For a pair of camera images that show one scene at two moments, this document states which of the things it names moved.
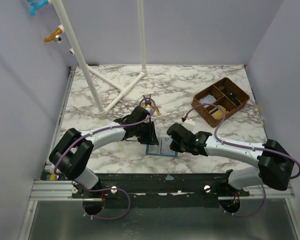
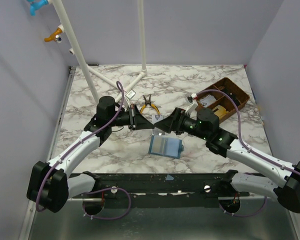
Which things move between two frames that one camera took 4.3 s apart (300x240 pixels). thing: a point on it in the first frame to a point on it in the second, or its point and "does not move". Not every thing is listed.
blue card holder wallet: (163, 148) does not move
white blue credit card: (165, 145) to (156, 118)
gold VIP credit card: (217, 112) does not move
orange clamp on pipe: (54, 36) does not move
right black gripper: (176, 139) to (177, 120)
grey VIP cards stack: (208, 99) does not move
